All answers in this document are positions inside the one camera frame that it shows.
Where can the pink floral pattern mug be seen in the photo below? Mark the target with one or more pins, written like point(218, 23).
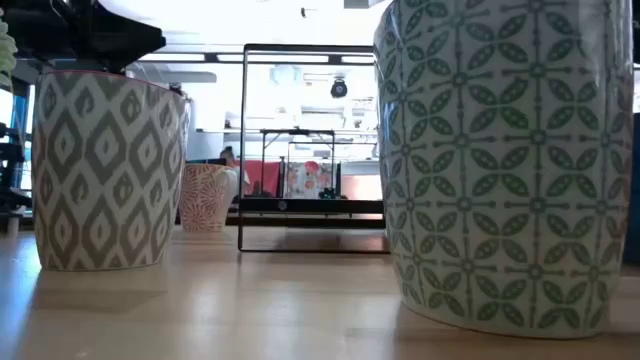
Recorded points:
point(202, 200)

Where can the green leaf pattern mug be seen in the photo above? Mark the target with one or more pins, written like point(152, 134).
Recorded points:
point(500, 175)

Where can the grey diamond pattern mug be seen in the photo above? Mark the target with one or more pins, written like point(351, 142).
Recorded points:
point(105, 170)

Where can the floral patterned cloth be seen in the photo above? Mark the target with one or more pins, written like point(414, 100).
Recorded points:
point(305, 180)

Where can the black metal wood shelf rack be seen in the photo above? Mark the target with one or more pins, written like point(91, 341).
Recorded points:
point(310, 205)

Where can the red partition panel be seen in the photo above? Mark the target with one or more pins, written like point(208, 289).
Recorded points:
point(265, 177)

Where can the person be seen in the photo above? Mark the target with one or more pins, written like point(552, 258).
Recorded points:
point(229, 156)

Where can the ceiling light strip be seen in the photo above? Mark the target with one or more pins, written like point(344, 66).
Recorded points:
point(280, 58)

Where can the black ceiling spotlight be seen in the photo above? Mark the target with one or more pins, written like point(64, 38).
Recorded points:
point(175, 90)

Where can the large window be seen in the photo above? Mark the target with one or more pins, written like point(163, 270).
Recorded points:
point(22, 125)

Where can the black equipment stand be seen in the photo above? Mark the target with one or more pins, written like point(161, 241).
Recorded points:
point(10, 155)

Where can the black table border rail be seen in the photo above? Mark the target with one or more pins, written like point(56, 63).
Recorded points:
point(300, 221)

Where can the black ceiling camera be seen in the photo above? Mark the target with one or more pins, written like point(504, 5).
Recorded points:
point(339, 89)

